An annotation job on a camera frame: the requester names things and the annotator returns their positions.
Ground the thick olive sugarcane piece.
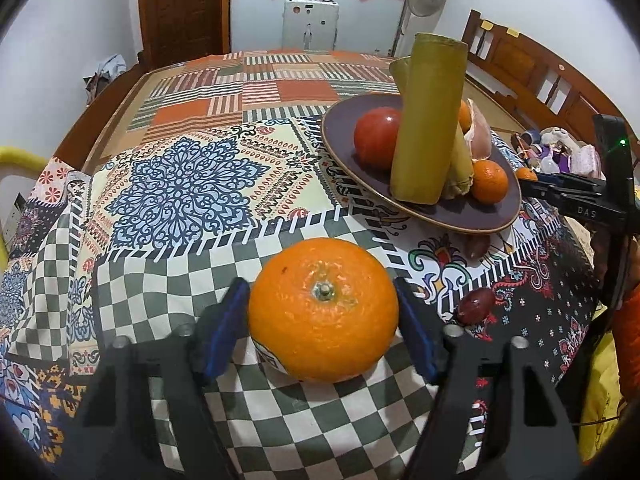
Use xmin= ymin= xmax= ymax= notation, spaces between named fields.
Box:
xmin=390 ymin=33 xmax=469 ymax=206

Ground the wooden bed headboard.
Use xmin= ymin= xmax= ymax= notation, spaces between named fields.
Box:
xmin=462 ymin=9 xmax=608 ymax=133

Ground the white boxy appliance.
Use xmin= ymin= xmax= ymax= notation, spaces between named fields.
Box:
xmin=281 ymin=0 xmax=341 ymax=52

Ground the pile of small toys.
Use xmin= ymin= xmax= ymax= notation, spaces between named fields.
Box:
xmin=515 ymin=127 xmax=606 ymax=181

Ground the large orange with stem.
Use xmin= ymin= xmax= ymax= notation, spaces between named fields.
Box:
xmin=248 ymin=238 xmax=400 ymax=383

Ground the patchwork blanket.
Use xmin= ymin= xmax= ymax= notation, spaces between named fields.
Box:
xmin=0 ymin=50 xmax=608 ymax=480

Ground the purple plate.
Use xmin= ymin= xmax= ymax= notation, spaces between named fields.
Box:
xmin=321 ymin=92 xmax=522 ymax=235

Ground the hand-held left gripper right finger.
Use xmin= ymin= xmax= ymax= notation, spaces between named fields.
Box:
xmin=392 ymin=276 xmax=574 ymax=480

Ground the thin yellow sugarcane piece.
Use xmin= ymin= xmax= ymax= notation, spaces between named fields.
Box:
xmin=389 ymin=57 xmax=475 ymax=200

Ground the red tomato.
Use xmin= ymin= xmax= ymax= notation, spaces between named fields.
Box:
xmin=354 ymin=107 xmax=403 ymax=170

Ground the brown wooden door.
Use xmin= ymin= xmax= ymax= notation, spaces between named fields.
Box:
xmin=137 ymin=0 xmax=233 ymax=68

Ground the yellow cloth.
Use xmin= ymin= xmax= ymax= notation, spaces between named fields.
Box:
xmin=580 ymin=332 xmax=628 ymax=461

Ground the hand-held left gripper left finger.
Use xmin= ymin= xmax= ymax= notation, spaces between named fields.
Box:
xmin=75 ymin=277 xmax=251 ymax=480

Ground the dark red grape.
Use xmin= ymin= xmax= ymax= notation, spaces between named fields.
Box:
xmin=459 ymin=288 xmax=496 ymax=325

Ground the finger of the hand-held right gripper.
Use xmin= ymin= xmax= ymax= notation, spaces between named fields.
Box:
xmin=536 ymin=172 xmax=602 ymax=185
xmin=520 ymin=182 xmax=602 ymax=201

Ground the yellow foam tube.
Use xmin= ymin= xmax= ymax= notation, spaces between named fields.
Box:
xmin=0 ymin=146 xmax=48 ymax=181

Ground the pile of clothes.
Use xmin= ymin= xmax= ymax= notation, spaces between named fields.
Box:
xmin=82 ymin=54 xmax=127 ymax=103

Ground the woven bed mat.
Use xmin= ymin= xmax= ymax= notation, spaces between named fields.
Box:
xmin=465 ymin=77 xmax=526 ymax=131

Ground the person's right forearm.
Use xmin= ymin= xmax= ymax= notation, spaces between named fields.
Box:
xmin=612 ymin=287 xmax=640 ymax=406

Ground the peeled pomelo segment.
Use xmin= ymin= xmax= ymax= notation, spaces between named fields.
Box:
xmin=462 ymin=100 xmax=493 ymax=161

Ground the wooden bed side rail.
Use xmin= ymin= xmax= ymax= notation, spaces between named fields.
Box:
xmin=52 ymin=55 xmax=146 ymax=171

